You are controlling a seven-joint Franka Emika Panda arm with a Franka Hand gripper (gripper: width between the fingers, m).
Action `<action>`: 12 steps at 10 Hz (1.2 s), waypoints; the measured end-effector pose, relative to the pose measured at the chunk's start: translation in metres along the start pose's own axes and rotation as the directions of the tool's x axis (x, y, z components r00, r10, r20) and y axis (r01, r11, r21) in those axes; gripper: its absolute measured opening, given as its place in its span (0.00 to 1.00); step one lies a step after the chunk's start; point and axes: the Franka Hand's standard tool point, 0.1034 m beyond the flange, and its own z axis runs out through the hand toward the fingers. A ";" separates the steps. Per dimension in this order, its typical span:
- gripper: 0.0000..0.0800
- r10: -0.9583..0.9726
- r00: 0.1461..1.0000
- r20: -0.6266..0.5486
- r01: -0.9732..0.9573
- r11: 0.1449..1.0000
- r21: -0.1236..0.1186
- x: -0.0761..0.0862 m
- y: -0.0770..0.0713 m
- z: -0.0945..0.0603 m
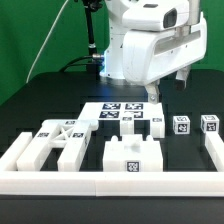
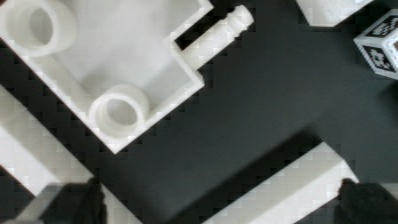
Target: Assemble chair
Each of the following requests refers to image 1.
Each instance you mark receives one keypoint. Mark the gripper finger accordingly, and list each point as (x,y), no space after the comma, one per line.
(153,92)
(181,78)

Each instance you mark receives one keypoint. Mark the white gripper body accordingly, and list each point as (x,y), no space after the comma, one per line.
(159,43)

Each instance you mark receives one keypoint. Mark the white chair seat piece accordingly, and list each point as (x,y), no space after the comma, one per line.
(132,154)

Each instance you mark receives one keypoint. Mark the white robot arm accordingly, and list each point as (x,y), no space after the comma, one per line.
(113,70)

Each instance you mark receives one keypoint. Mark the white chair back piece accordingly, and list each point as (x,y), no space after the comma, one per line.
(71,136)

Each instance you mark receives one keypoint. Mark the white tagged cube left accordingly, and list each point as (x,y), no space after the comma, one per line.
(181,125)

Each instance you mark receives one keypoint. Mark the white tagged cube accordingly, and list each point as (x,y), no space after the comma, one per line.
(209,123)
(181,125)

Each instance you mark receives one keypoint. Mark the white tagged cube right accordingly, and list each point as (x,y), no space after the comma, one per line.
(209,123)

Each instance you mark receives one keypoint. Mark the white marker base plate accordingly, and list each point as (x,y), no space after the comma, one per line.
(115,110)

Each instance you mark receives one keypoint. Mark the black camera pole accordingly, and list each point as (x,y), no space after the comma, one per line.
(91,6)

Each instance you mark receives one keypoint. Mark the white U-shaped frame fence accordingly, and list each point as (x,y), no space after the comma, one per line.
(13,182)

